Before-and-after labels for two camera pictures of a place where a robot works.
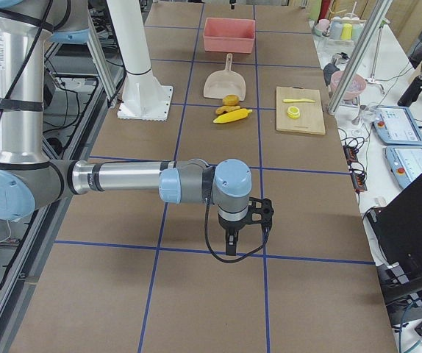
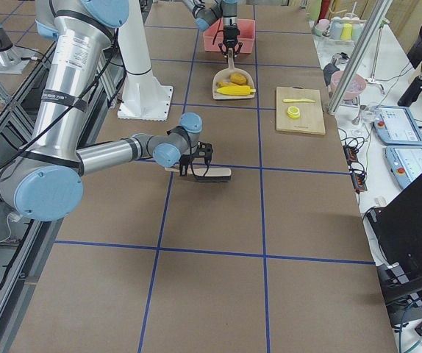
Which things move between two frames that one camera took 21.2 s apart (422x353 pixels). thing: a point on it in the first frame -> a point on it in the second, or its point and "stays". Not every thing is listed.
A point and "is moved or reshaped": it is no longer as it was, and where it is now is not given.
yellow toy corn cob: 232,116 -> 236,90
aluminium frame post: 374,21 stays
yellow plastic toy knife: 299,100 stays
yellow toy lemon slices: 293,112 stays
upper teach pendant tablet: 396,126 stays
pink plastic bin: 229,34 stays
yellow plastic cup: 346,34 stays
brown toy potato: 230,100 -> 238,79
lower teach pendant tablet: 406,162 stays
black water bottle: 410,95 stays
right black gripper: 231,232 -> 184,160
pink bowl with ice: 356,86 stays
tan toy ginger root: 226,109 -> 222,84
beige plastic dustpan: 226,81 is moved or reshaped
